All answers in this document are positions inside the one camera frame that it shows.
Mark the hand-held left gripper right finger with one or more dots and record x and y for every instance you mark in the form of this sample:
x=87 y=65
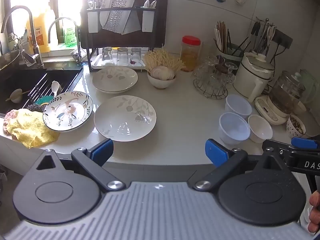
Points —
x=215 y=153

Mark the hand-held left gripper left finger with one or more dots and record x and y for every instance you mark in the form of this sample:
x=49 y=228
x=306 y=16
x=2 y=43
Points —
x=102 y=150

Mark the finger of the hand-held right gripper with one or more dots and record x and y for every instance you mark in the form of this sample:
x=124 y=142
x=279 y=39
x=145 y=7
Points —
x=276 y=147
x=303 y=143

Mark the white ceramic bowl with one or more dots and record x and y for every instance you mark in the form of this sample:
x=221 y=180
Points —
x=260 y=128

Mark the clear plastic bowl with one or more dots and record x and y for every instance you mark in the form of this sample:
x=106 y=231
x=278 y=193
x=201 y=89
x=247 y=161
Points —
x=238 y=105
x=233 y=127

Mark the white leaf-print plate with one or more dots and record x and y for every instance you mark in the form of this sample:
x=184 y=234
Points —
x=115 y=80
x=125 y=118

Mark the person's right hand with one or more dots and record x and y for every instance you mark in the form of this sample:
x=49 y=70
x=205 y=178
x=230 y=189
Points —
x=315 y=206

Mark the small patterned spice bowl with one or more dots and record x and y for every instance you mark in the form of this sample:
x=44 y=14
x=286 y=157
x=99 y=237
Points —
x=296 y=126

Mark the glass health kettle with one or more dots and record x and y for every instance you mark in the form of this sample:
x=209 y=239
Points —
x=282 y=97

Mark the bird-pattern plate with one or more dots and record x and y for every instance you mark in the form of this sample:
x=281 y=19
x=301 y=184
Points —
x=67 y=111

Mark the pale green appliance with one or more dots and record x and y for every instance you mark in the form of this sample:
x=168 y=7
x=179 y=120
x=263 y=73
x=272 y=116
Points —
x=311 y=85

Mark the white electric pot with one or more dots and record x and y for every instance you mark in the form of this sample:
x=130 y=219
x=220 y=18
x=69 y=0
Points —
x=251 y=77

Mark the teal sponge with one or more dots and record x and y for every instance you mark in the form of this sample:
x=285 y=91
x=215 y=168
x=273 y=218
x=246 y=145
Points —
x=43 y=101

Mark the yellow cloth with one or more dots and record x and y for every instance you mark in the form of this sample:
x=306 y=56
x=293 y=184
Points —
x=27 y=127

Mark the white ceramic spoon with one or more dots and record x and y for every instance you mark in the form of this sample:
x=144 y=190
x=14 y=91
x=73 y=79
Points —
x=55 y=86

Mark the set of crystal glass cups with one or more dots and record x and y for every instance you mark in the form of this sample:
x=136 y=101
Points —
x=212 y=72

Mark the white drain tray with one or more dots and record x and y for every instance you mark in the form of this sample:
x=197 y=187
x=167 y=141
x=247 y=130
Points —
x=100 y=66

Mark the roll-up drying rack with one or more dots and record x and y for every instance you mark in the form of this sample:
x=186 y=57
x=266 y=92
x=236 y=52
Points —
x=45 y=87

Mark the white bowl with onion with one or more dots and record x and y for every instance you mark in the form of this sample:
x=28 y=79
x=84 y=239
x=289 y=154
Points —
x=161 y=83

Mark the clear drinking glass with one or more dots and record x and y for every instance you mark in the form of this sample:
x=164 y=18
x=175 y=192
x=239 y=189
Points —
x=107 y=55
x=122 y=56
x=136 y=55

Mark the peeled onion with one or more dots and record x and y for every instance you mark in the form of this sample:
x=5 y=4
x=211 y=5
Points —
x=162 y=73

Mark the pink cloth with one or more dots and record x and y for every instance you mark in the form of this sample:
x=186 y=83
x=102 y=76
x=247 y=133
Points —
x=8 y=120

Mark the small grey bowl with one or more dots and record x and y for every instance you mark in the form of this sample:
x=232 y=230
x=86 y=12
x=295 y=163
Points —
x=17 y=97

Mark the dark dish rack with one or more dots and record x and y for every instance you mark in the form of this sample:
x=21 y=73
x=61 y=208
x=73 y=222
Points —
x=85 y=50

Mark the pair of chopsticks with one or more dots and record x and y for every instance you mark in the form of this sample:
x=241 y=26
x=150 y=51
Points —
x=15 y=95

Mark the red-lidded plastic jar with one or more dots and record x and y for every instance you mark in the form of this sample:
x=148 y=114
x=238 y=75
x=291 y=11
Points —
x=190 y=52

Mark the black sink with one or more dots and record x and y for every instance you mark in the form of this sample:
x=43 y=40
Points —
x=22 y=80

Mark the dry noodle bundle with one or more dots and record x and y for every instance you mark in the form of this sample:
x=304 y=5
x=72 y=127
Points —
x=162 y=58

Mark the chrome faucet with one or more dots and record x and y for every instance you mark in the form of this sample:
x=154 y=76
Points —
x=77 y=45

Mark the hanging utensil rack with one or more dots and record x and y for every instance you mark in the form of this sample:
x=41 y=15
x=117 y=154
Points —
x=262 y=33

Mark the bundle of chopsticks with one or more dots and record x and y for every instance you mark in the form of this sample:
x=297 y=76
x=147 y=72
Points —
x=221 y=35

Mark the green bottle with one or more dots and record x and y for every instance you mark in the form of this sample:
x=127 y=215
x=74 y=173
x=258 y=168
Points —
x=69 y=36

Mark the dark tall faucet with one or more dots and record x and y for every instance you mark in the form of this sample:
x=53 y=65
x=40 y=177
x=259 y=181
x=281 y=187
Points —
x=35 y=40

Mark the white utensil holder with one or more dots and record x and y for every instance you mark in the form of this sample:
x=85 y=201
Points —
x=92 y=21
x=147 y=20

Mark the metal basin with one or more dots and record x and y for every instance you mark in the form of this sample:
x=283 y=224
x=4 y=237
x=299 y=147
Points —
x=8 y=60

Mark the orange detergent bottle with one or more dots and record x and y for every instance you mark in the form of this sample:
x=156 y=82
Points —
x=41 y=35

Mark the patterned cleaver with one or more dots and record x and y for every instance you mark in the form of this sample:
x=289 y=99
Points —
x=117 y=17

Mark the dark cutting board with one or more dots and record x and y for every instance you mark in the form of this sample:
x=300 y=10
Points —
x=160 y=17

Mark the black wall outlet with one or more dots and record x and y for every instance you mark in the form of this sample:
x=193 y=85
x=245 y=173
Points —
x=282 y=38

